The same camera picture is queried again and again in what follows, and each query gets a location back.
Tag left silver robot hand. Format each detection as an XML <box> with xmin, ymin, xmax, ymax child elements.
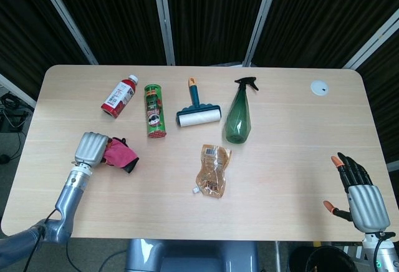
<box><xmin>74</xmin><ymin>132</ymin><xmax>115</xmax><ymax>170</ymax></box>

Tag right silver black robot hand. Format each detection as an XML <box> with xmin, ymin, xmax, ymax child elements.
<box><xmin>323</xmin><ymin>152</ymin><xmax>392</xmax><ymax>233</ymax></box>

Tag pink microfibre cloth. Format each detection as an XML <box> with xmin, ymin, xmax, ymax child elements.
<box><xmin>104</xmin><ymin>137</ymin><xmax>140</xmax><ymax>175</ymax></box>

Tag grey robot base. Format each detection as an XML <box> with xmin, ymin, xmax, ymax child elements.
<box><xmin>124</xmin><ymin>238</ymin><xmax>260</xmax><ymax>272</ymax></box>

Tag red juice bottle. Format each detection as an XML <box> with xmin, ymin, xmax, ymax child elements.
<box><xmin>100</xmin><ymin>74</ymin><xmax>139</xmax><ymax>119</ymax></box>

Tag black waste bin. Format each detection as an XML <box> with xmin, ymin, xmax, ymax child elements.
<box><xmin>287</xmin><ymin>245</ymin><xmax>360</xmax><ymax>272</ymax></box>

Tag green Pringles can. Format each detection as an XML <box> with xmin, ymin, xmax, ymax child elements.
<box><xmin>143</xmin><ymin>84</ymin><xmax>167</xmax><ymax>139</ymax></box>

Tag teal lint roller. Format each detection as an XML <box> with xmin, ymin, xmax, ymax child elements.
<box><xmin>176</xmin><ymin>77</ymin><xmax>222</xmax><ymax>129</ymax></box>

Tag clear brown refill pouch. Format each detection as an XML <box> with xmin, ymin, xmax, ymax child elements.
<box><xmin>192</xmin><ymin>143</ymin><xmax>233</xmax><ymax>200</ymax></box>

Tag green spray bottle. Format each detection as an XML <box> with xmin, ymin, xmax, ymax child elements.
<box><xmin>224</xmin><ymin>76</ymin><xmax>259</xmax><ymax>144</ymax></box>

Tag black floor cable bundle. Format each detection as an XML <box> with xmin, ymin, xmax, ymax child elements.
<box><xmin>0</xmin><ymin>93</ymin><xmax>34</xmax><ymax>164</ymax></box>

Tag white partition post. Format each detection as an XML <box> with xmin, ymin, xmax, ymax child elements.
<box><xmin>33</xmin><ymin>0</ymin><xmax>99</xmax><ymax>66</ymax></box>
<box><xmin>243</xmin><ymin>0</ymin><xmax>283</xmax><ymax>67</ymax></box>
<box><xmin>151</xmin><ymin>0</ymin><xmax>176</xmax><ymax>66</ymax></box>
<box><xmin>0</xmin><ymin>73</ymin><xmax>37</xmax><ymax>109</ymax></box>
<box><xmin>341</xmin><ymin>15</ymin><xmax>399</xmax><ymax>69</ymax></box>

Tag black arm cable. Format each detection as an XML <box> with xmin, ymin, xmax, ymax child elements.
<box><xmin>31</xmin><ymin>208</ymin><xmax>79</xmax><ymax>272</ymax></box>

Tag white cable grommet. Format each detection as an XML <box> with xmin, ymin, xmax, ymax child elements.
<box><xmin>310</xmin><ymin>80</ymin><xmax>330</xmax><ymax>97</ymax></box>

